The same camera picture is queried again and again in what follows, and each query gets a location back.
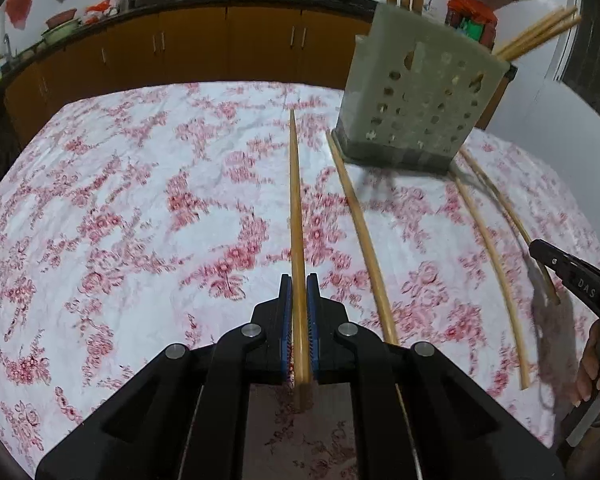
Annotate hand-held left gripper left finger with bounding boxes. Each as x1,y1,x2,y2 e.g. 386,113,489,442
35,274,294,480

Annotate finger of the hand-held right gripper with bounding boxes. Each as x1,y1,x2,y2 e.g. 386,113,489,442
528,239,600,317

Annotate red plastic bags on bottles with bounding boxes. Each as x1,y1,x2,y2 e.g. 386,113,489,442
447,0,499,24

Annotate red basin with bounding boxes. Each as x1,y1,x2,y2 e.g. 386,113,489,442
45,8,79,29

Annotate person's right hand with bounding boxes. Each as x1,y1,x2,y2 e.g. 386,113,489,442
574,317,600,428

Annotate hanging red plastic bag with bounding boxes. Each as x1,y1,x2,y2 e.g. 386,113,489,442
4,0,34,29

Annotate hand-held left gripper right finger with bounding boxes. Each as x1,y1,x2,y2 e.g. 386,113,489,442
306,273,567,480

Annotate green perforated utensil holder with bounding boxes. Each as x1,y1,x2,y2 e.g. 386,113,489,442
332,2,519,177

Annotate red and white plastic bag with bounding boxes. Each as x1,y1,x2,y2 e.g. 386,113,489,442
83,0,112,24

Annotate wooden lower kitchen cabinets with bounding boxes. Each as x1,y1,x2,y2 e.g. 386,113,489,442
2,5,512,137

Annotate barred window with white frame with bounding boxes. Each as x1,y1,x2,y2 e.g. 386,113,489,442
559,0,600,137

